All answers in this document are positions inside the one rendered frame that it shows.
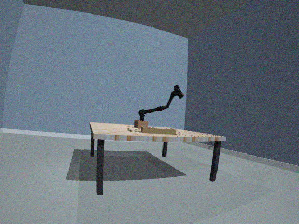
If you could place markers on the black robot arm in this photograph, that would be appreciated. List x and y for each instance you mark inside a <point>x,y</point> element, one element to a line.
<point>174,93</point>

